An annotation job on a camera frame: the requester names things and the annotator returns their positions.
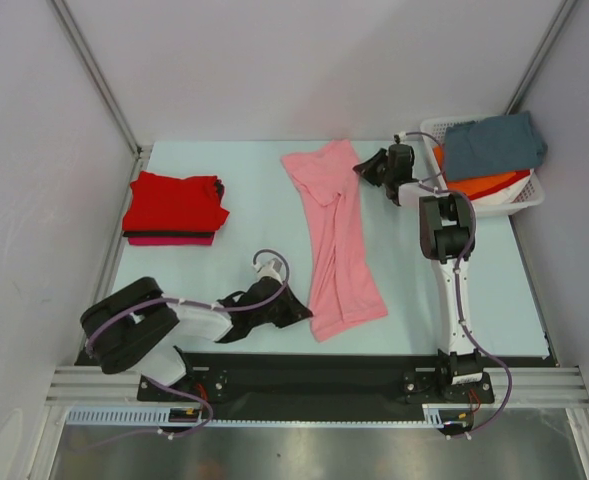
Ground aluminium corner post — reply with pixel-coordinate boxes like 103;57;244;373
503;0;582;115
47;0;143;156

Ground red t shirt in basket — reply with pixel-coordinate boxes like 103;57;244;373
453;169;533;205

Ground white plastic basket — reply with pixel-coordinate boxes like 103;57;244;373
420;114;545;217

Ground pink t shirt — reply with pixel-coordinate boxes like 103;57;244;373
282;140;388;342

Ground white t shirt in basket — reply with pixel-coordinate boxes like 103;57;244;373
472;178;529;206

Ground aluminium front frame rail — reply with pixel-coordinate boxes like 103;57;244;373
45;366;589;409

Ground left aluminium corner post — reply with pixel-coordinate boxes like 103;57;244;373
47;0;143;156

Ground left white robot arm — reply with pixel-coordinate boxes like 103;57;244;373
80;276;313;400

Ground right aluminium corner post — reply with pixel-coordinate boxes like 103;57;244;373
503;0;582;115

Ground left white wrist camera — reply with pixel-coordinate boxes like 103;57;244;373
253;257;283;283

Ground folded red t shirt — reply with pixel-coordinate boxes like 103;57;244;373
122;172;230;233

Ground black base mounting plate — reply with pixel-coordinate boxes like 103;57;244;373
73;349;558;422

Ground folded magenta t shirt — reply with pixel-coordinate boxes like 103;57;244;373
127;235;214;246

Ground white slotted cable duct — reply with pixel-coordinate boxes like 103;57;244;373
66;403;475;430

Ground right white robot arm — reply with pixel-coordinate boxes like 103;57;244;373
353;143;491;403

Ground orange t shirt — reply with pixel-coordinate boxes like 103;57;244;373
432;143;523;201

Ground grey blue t shirt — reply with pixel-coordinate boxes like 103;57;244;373
443;111;548;181

